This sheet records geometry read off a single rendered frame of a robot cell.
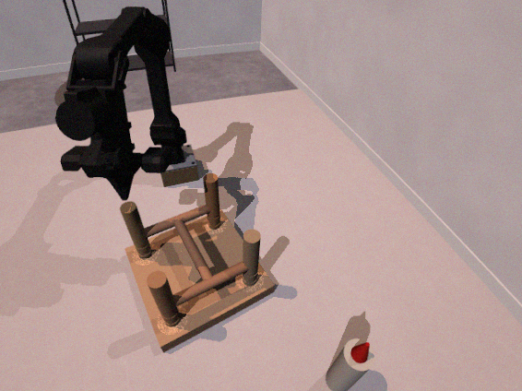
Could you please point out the grey cylinder with red cone tip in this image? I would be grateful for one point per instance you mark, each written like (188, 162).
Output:
(350, 365)

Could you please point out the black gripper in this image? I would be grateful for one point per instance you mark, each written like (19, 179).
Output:
(154, 160)

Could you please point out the brown wooden stool seat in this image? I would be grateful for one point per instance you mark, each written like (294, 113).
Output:
(221, 248)

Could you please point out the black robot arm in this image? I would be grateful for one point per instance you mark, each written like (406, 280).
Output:
(87, 109)

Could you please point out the brown wooden stool legs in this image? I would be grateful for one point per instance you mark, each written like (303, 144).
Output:
(157, 280)

